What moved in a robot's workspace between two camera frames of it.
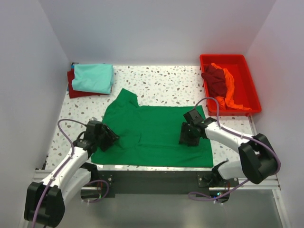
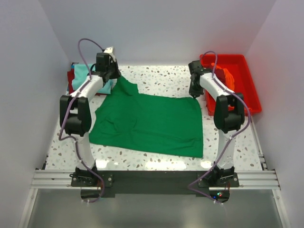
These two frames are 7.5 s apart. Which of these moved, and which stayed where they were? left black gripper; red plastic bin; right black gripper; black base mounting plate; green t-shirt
Moved: right black gripper; green t-shirt; left black gripper
Stayed: red plastic bin; black base mounting plate
